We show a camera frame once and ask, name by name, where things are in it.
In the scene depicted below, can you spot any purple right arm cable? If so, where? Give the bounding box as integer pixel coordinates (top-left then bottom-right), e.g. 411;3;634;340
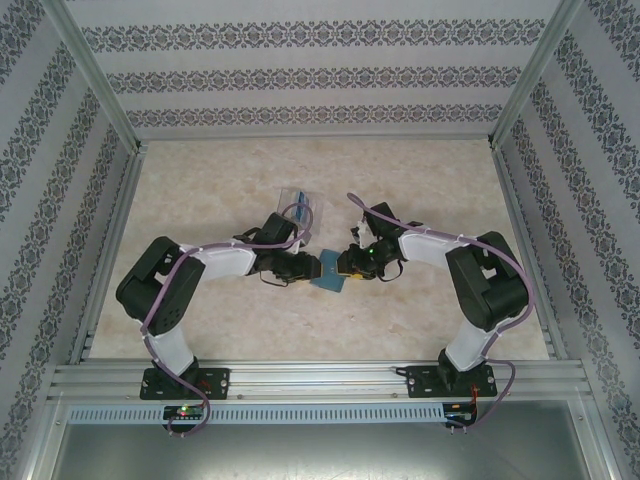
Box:
347;192;537;435

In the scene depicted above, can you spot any grey slotted cable duct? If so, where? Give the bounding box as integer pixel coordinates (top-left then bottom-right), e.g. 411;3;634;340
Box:
67;403;447;424

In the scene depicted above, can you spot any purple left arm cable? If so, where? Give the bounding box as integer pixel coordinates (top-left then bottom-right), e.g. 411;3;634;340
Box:
141;203;315;439

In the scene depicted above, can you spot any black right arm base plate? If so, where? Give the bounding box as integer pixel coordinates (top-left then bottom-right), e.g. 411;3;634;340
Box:
405;363;498;400

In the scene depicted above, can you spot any aluminium frame post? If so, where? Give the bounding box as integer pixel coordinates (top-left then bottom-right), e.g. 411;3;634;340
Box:
42;0;147;153
487;0;585;150

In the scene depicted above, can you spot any clear acrylic card stand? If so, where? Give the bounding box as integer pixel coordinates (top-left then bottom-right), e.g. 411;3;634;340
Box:
274;187;326;247

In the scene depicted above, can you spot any thin black wire loop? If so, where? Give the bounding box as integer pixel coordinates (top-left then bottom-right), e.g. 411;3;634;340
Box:
260;269;294;290
378;257;405;284

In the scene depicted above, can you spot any teal card holder wallet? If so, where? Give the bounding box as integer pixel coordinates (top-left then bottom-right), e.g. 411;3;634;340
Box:
309;248;352;295

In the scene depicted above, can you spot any grey metal sheet panel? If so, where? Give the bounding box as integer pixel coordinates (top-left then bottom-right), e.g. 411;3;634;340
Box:
49;422;590;480

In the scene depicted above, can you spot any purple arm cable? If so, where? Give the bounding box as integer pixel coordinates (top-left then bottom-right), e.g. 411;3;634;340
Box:
347;192;537;435
141;203;315;439

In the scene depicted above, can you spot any aluminium mounting rail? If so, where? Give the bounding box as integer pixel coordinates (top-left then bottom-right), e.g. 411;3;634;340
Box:
47;358;587;402

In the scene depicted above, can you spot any circuit board with green light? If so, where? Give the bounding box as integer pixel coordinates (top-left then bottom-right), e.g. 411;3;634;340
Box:
163;405;208;422

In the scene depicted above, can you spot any circuit board with orange light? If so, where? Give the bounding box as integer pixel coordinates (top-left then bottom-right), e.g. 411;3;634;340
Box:
445;401;480;422

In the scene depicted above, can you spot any aluminium side rail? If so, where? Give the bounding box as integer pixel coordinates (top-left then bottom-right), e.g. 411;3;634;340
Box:
68;143;149;364

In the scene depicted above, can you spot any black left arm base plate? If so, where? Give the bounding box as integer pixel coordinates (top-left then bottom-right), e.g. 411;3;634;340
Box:
139;367;232;402

